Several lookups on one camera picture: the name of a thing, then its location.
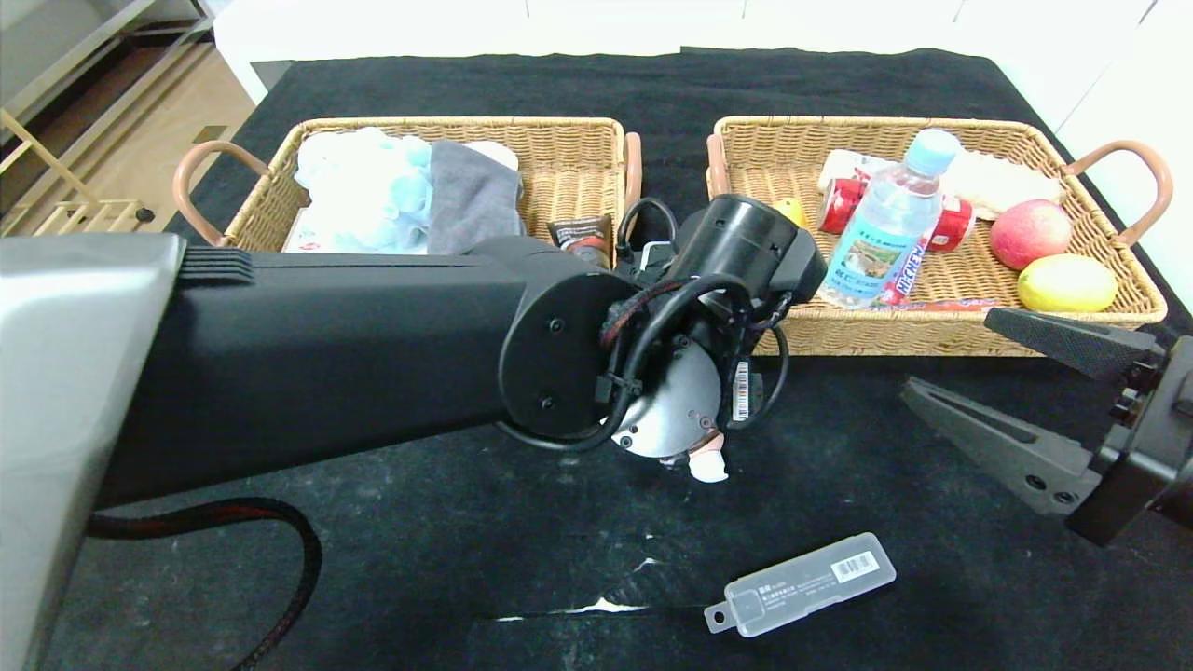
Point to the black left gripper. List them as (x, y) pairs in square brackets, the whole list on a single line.
[(742, 391)]

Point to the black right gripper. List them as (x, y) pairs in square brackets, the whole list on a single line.
[(1130, 457)]

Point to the pink lotion bottle white cap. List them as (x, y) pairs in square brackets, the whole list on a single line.
[(708, 466)]

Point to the yellow pear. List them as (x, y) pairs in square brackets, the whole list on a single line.
[(792, 210)]

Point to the clear water bottle blue cap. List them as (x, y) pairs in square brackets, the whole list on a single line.
[(881, 233)]

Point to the grey towel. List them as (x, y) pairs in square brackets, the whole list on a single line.
[(471, 200)]

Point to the light blue bath loofah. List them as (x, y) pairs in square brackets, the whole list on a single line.
[(363, 191)]

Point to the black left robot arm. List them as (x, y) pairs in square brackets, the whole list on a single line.
[(326, 363)]

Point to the wicker basket with food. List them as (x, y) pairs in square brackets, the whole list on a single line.
[(792, 140)]

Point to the wicker basket with household items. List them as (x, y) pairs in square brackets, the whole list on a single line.
[(569, 158)]

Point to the yellow lemon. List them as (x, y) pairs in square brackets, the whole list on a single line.
[(1065, 283)]

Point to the thin orange sausage stick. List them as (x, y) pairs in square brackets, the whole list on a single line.
[(951, 305)]

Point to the red apple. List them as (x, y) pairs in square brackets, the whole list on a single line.
[(1030, 233)]

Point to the red sausage stick pack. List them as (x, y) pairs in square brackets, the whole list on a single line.
[(915, 266)]

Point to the clear plastic case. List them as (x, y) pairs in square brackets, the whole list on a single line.
[(802, 582)]

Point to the red cola can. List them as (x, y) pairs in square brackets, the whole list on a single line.
[(839, 205)]

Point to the beige bread loaf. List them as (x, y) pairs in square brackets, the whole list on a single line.
[(1007, 182)]

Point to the black cosmetic tube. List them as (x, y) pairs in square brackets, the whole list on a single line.
[(582, 233)]

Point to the white snack packet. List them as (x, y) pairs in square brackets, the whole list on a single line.
[(843, 166)]

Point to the white cabinet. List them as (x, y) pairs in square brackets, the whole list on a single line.
[(419, 28)]

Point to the yellow wooden rack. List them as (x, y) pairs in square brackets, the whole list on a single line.
[(112, 208)]

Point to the grey low shelf unit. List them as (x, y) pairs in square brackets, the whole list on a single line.
[(56, 37)]

